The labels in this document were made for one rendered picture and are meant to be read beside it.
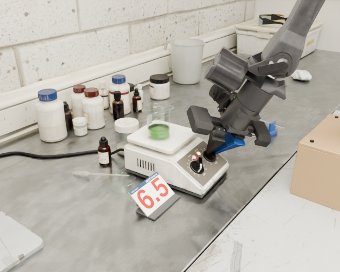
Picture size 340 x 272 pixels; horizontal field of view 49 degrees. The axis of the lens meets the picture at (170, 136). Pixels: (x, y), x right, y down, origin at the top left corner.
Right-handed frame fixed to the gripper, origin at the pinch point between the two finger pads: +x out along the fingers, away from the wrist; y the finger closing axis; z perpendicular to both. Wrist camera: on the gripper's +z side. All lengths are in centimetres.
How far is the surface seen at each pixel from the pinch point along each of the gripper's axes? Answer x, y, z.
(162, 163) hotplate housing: 6.3, 10.7, -2.6
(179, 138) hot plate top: 3.4, 7.0, 2.6
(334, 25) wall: -3, -98, 97
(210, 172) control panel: 4.0, 1.1, -5.2
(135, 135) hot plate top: 7.9, 15.0, 5.8
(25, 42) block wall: 16, 39, 42
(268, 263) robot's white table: -1.8, 0.1, -27.8
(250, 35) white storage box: 14, -55, 90
